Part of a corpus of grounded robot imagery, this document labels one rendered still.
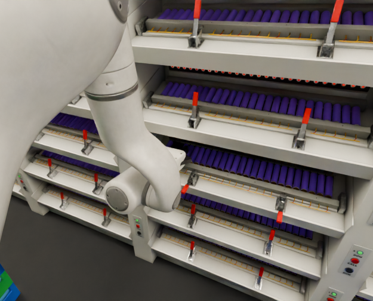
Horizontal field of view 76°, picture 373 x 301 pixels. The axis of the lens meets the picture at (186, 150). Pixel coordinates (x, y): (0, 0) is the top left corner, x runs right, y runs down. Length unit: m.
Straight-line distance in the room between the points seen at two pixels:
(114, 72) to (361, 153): 0.53
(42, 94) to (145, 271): 1.06
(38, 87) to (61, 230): 1.30
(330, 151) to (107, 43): 0.53
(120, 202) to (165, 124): 0.26
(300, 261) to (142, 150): 0.63
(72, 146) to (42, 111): 0.84
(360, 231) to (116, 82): 0.65
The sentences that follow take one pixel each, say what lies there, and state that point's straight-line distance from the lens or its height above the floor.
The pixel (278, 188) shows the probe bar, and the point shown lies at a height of 0.56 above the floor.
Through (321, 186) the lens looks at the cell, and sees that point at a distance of 0.77.
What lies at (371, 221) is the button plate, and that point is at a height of 0.57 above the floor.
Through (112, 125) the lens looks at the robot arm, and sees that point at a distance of 0.42.
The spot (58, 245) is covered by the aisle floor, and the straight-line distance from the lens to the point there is 1.40.
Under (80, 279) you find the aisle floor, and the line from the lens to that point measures 1.24.
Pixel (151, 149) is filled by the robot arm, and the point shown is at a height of 0.76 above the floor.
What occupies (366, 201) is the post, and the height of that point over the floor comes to 0.62.
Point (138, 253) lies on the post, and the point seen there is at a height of 0.03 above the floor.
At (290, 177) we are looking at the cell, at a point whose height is 0.57.
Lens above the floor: 1.01
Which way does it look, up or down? 32 degrees down
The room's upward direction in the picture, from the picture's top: straight up
